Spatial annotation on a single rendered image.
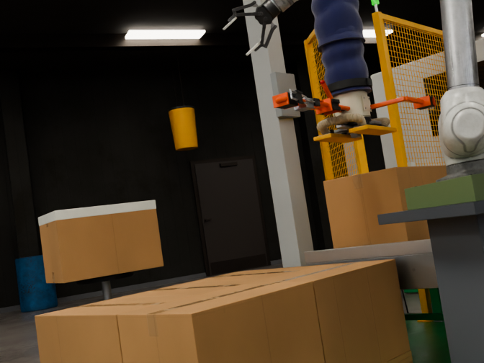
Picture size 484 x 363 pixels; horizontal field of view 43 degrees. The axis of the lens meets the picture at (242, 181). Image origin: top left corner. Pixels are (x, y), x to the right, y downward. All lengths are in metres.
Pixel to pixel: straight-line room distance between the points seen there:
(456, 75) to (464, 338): 0.91
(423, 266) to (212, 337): 1.18
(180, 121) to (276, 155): 6.71
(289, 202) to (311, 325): 1.87
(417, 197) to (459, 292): 0.36
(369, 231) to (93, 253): 1.55
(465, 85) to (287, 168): 2.12
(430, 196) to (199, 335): 0.93
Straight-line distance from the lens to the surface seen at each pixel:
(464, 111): 2.05
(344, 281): 2.45
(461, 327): 2.34
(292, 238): 4.06
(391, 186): 2.89
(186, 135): 10.69
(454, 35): 2.18
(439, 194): 2.18
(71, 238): 3.52
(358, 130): 2.86
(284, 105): 2.51
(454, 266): 2.30
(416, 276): 2.81
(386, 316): 2.69
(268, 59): 4.19
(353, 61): 3.03
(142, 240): 3.66
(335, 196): 3.03
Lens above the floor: 0.77
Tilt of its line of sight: 4 degrees up
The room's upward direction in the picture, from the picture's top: 8 degrees counter-clockwise
